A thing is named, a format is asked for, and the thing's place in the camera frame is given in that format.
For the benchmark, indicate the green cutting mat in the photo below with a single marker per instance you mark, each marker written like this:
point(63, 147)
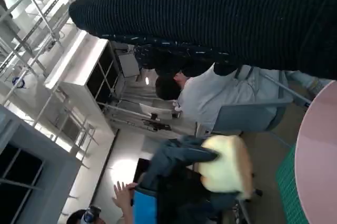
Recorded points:
point(288, 187)

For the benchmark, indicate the grey flat monitor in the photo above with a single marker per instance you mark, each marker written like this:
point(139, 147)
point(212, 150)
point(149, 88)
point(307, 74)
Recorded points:
point(129, 63)

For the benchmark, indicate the seated person in white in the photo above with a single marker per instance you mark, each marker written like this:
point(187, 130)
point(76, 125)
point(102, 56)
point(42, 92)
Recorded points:
point(210, 95)

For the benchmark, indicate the grey cabinet with dark windows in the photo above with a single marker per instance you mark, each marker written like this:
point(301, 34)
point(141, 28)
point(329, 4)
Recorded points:
point(58, 160)

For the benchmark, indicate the black monitor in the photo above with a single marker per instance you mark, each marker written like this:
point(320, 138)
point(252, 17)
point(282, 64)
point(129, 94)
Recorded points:
point(140, 168)

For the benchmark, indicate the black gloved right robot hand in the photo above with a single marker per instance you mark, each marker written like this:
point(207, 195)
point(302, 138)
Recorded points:
point(210, 10)

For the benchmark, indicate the pink bowl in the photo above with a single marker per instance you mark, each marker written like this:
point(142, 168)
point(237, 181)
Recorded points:
point(321, 155)

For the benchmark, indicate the white sheet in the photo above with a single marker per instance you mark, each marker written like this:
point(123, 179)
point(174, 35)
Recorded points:
point(152, 109)

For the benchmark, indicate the round toy bread bun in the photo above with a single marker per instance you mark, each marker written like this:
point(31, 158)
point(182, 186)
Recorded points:
point(226, 166)

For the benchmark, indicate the blue round sign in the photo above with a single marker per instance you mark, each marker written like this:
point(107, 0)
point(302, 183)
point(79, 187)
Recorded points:
point(19, 82)

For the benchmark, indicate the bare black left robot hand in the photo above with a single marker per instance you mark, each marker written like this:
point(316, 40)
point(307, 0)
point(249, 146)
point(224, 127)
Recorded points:
point(179, 195)

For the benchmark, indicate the black tripod device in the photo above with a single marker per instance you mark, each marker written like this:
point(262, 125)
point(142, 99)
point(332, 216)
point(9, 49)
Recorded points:
point(156, 125)

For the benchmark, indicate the dark VR headset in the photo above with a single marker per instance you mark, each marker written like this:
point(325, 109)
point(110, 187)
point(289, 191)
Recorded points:
point(92, 213)

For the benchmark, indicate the grey office chair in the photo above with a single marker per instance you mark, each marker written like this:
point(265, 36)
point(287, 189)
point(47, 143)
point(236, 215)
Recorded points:
point(245, 116)

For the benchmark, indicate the white open shelf cabinet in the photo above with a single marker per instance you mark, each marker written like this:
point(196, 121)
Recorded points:
point(76, 71)

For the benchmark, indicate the person in striped clothing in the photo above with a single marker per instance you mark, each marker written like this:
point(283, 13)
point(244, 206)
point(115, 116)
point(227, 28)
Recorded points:
point(76, 217)

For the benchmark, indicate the person's hand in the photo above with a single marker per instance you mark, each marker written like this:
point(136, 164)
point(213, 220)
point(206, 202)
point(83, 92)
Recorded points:
point(123, 195)

